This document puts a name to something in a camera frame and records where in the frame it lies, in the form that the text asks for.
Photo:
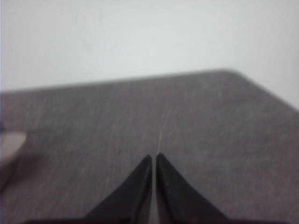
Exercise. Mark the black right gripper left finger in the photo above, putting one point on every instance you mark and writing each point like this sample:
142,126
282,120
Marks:
122,206

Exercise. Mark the stainless steel steamer pot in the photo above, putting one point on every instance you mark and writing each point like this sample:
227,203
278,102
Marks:
10,146

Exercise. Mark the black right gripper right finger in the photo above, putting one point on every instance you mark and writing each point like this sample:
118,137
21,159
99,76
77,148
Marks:
186,205

